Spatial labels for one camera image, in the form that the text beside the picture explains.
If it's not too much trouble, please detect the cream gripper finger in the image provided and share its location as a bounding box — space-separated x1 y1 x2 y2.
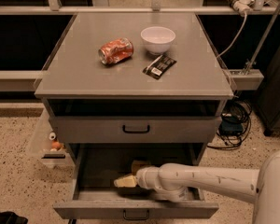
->
114 175 137 188

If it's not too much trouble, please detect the open grey middle drawer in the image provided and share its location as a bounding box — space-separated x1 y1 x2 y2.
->
53 144 218 221

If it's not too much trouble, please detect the crushed orange soda can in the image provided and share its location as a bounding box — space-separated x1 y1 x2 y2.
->
98 38 133 65

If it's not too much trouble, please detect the black snack packet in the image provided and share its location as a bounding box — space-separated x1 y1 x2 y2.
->
143 55 176 80

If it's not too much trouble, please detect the metal railing frame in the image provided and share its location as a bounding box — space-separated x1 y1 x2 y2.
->
0 0 280 93

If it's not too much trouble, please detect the grey drawer cabinet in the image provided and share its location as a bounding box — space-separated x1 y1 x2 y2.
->
34 12 234 220

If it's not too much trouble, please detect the black bag corner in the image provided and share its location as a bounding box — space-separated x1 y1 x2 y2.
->
0 212 28 224

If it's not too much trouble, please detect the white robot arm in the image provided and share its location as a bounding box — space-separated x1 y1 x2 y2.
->
114 150 280 224

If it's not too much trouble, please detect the yellow sponge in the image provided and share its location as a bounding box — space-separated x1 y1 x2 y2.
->
132 160 151 175

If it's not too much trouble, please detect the white power cable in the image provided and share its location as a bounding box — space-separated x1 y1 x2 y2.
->
216 10 248 60

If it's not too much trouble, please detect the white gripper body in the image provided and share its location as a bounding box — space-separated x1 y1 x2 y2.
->
136 166 160 189

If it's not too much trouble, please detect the white bowl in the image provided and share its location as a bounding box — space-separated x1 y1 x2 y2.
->
140 26 175 54

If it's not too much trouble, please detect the closed grey top drawer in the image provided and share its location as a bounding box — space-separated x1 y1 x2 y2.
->
49 117 221 144

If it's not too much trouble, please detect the black cable bundle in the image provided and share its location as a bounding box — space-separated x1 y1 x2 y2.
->
206 98 254 151

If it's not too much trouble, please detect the white power strip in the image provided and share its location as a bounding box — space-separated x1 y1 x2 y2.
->
227 0 254 16

